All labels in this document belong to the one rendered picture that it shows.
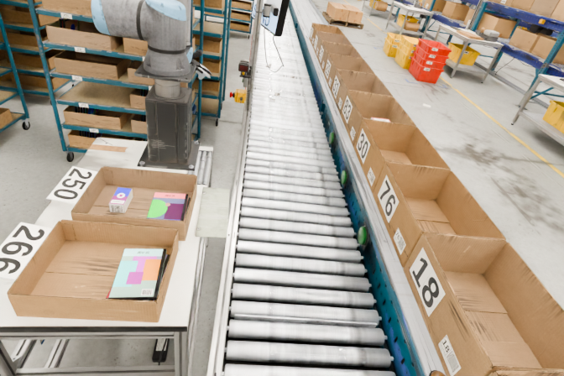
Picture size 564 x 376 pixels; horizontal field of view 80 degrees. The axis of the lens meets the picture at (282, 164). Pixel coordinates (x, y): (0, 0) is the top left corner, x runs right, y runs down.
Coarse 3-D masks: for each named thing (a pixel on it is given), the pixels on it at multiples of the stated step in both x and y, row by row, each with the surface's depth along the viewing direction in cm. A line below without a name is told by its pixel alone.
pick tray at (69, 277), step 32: (64, 224) 110; (96, 224) 111; (128, 224) 112; (64, 256) 109; (96, 256) 111; (32, 288) 98; (64, 288) 100; (96, 288) 101; (160, 288) 95; (128, 320) 95
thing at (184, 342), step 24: (192, 312) 133; (0, 336) 93; (24, 336) 94; (48, 336) 94; (72, 336) 95; (96, 336) 96; (120, 336) 97; (144, 336) 98; (168, 336) 99; (192, 336) 129; (0, 360) 99; (24, 360) 112; (48, 360) 136; (192, 360) 145
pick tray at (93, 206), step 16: (96, 176) 130; (112, 176) 138; (128, 176) 139; (144, 176) 140; (160, 176) 140; (176, 176) 140; (192, 176) 141; (96, 192) 132; (112, 192) 137; (144, 192) 140; (176, 192) 143; (192, 192) 131; (80, 208) 119; (96, 208) 128; (128, 208) 131; (144, 208) 132; (192, 208) 135; (144, 224) 117; (160, 224) 118; (176, 224) 118
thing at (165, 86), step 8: (192, 64) 154; (136, 72) 134; (144, 72) 136; (192, 72) 145; (160, 80) 141; (168, 80) 135; (176, 80) 136; (184, 80) 136; (160, 88) 143; (168, 88) 143; (176, 88) 146; (160, 96) 145; (168, 96) 145; (176, 96) 148
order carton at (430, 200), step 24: (384, 168) 135; (408, 168) 137; (432, 168) 138; (408, 192) 144; (432, 192) 145; (456, 192) 134; (384, 216) 130; (408, 216) 112; (432, 216) 137; (456, 216) 132; (480, 216) 119; (408, 240) 110
